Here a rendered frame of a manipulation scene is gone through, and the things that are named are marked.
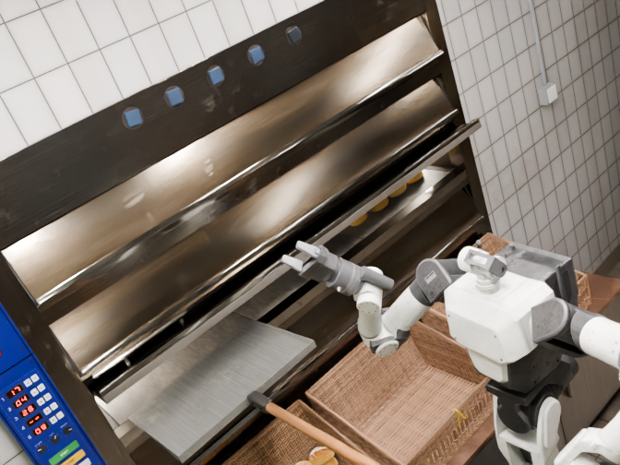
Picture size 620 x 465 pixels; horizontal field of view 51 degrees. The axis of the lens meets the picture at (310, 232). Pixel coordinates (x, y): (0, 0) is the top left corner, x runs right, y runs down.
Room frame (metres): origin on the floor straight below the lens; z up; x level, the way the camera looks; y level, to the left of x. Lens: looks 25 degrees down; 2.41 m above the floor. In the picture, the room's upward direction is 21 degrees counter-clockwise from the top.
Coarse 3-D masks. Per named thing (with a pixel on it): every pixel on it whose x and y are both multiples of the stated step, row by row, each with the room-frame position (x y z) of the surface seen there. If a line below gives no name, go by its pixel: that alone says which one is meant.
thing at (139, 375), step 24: (432, 144) 2.51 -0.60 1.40; (456, 144) 2.41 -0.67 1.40; (360, 192) 2.33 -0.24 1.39; (384, 192) 2.19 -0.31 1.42; (336, 216) 2.18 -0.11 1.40; (360, 216) 2.12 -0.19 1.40; (288, 240) 2.17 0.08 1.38; (264, 264) 2.04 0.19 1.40; (192, 312) 1.91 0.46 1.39; (168, 336) 1.80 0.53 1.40; (192, 336) 1.73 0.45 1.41; (96, 384) 1.69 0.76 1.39; (120, 384) 1.60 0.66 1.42
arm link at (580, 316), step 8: (576, 312) 1.20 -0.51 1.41; (584, 312) 1.18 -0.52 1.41; (576, 320) 1.17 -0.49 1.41; (584, 320) 1.15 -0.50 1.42; (568, 328) 1.18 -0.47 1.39; (576, 328) 1.15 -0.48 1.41; (560, 336) 1.18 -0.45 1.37; (568, 336) 1.18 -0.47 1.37; (576, 336) 1.14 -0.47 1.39; (576, 344) 1.14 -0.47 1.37
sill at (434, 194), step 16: (448, 176) 2.62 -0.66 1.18; (464, 176) 2.62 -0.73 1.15; (432, 192) 2.53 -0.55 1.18; (416, 208) 2.45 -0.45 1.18; (384, 224) 2.41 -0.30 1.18; (400, 224) 2.39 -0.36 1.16; (368, 240) 2.33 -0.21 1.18; (384, 240) 2.34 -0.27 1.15; (352, 256) 2.25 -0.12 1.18; (304, 288) 2.16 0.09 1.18; (320, 288) 2.15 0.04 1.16; (288, 304) 2.09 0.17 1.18; (304, 304) 2.10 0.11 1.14; (272, 320) 2.03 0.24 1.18; (128, 432) 1.71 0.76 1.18
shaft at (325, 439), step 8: (272, 408) 1.52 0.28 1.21; (280, 408) 1.51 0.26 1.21; (280, 416) 1.48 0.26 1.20; (288, 416) 1.46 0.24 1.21; (296, 416) 1.46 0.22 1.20; (296, 424) 1.42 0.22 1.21; (304, 424) 1.41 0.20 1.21; (304, 432) 1.39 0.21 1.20; (312, 432) 1.37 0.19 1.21; (320, 432) 1.36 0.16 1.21; (320, 440) 1.33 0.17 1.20; (328, 440) 1.32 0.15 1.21; (336, 440) 1.31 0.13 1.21; (336, 448) 1.28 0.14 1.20; (344, 448) 1.27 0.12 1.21; (352, 448) 1.26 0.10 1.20; (344, 456) 1.26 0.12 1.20; (352, 456) 1.24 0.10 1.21; (360, 456) 1.23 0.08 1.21; (360, 464) 1.21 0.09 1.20; (368, 464) 1.19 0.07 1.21; (376, 464) 1.18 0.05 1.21
